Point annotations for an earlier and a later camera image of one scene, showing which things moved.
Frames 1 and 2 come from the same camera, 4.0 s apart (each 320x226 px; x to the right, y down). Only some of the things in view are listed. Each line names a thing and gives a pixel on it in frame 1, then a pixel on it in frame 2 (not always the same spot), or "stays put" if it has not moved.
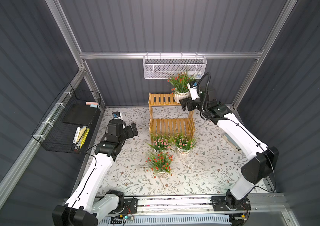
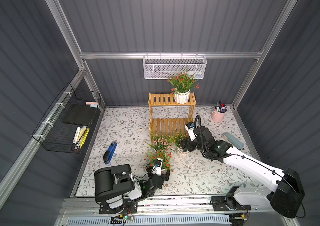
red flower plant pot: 159,163 stays put
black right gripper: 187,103 -> 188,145
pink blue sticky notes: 94,104 stays put
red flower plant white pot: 180,82 stays put
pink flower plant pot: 160,143 stays put
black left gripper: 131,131 -> 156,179
